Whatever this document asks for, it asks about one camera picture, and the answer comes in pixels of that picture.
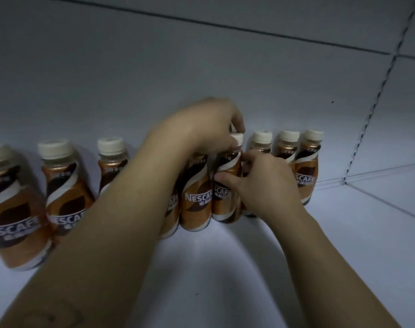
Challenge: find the person's left hand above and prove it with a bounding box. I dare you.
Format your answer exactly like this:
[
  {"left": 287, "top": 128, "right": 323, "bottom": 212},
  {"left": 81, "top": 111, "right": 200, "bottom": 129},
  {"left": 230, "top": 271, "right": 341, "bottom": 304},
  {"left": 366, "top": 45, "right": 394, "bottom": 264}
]
[{"left": 149, "top": 97, "right": 246, "bottom": 158}]

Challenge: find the person's right hand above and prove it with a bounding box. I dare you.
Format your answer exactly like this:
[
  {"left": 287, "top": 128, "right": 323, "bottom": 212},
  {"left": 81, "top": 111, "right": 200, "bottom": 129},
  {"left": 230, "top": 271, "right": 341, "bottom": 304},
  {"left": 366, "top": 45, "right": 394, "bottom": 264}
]
[{"left": 216, "top": 150, "right": 309, "bottom": 223}]

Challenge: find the white-capped coffee drink bottle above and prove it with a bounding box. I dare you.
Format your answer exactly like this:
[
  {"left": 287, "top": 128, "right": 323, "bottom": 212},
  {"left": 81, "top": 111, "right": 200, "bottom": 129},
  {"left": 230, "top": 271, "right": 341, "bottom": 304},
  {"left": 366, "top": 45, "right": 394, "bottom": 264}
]
[{"left": 211, "top": 132, "right": 245, "bottom": 224}]

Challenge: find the person's left forearm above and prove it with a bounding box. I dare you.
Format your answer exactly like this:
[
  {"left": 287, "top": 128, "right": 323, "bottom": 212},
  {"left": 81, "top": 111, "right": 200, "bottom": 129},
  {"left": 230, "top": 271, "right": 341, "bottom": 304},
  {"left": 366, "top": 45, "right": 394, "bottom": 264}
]
[{"left": 0, "top": 128, "right": 194, "bottom": 328}]

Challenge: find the person's right forearm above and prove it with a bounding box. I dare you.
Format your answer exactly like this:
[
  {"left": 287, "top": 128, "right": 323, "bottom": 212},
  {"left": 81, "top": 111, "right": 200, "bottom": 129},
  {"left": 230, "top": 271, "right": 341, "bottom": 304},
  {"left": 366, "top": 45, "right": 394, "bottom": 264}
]
[{"left": 260, "top": 206, "right": 401, "bottom": 328}]

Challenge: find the white metal shelf unit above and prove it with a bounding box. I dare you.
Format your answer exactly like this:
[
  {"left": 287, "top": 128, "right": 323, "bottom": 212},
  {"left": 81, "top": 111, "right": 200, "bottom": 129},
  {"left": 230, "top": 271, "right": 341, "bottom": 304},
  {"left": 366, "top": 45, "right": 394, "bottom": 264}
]
[{"left": 0, "top": 0, "right": 415, "bottom": 328}]

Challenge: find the slotted white shelf upright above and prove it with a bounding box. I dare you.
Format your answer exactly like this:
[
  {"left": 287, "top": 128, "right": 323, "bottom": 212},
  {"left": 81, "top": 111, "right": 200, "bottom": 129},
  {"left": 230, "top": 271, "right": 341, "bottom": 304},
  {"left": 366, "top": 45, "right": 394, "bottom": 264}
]
[{"left": 342, "top": 0, "right": 415, "bottom": 185}]

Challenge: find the row of coffee bottles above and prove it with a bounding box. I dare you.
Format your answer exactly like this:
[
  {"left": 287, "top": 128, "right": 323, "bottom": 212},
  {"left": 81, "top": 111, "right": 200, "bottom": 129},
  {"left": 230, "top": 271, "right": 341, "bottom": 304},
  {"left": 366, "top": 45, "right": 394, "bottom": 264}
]
[{"left": 0, "top": 130, "right": 324, "bottom": 272}]

